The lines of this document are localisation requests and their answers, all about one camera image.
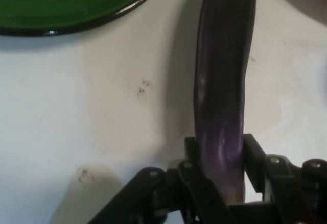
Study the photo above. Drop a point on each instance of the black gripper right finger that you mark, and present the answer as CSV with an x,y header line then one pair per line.
x,y
293,196

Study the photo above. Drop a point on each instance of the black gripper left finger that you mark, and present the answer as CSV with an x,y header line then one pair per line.
x,y
153,196

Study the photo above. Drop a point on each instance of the purple toy eggplant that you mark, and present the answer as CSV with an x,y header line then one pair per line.
x,y
222,81

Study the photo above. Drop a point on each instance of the green round plate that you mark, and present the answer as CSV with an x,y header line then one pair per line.
x,y
64,2

